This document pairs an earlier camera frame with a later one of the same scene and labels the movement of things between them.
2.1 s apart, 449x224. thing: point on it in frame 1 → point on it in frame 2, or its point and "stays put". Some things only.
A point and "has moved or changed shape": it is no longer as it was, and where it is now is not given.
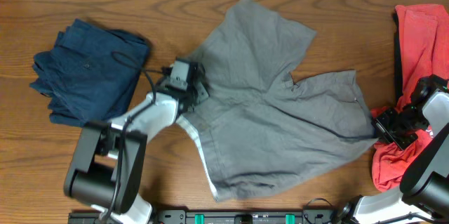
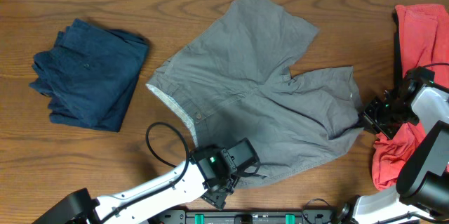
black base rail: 227,216 stays put
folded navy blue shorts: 90,74 stays put
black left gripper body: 200,90 → 217,199
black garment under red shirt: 398,66 stays put
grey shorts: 257,131 has moved or changed shape
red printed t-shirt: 423,31 stays put
